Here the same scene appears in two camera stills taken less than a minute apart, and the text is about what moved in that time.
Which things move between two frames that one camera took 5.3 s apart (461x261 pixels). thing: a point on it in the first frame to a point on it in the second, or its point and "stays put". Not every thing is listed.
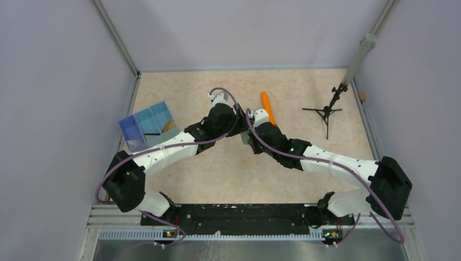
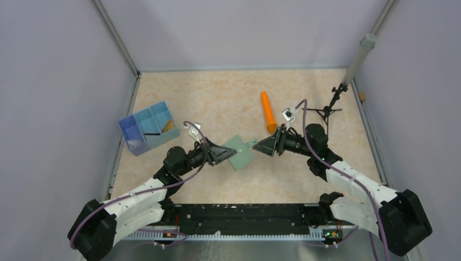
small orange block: x=362 y=96 stays put
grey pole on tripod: x=367 y=43 stays put
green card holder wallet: x=245 y=136 to x=244 y=155
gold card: x=169 y=125 stays put
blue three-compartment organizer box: x=149 y=128 stays put
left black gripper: x=242 y=125 to x=216 y=153
